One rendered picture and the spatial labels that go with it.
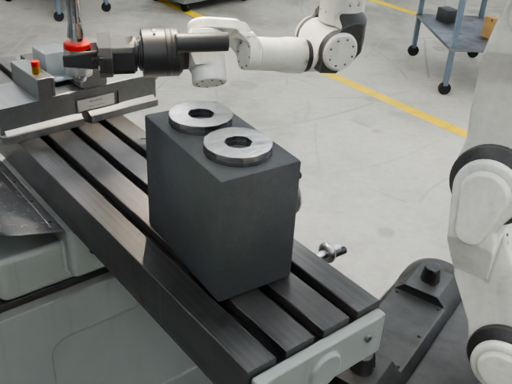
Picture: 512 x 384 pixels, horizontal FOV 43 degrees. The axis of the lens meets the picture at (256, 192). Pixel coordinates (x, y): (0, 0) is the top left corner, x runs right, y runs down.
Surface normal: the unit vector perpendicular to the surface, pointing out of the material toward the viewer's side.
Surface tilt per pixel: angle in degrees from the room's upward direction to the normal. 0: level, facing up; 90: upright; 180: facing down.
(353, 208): 0
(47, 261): 90
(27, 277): 90
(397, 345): 0
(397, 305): 0
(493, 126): 90
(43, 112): 90
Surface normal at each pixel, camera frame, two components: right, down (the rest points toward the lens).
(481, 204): -0.57, 0.40
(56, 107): 0.66, 0.41
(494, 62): -0.48, 0.74
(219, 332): 0.05, -0.86
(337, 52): 0.41, 0.50
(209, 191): -0.84, 0.24
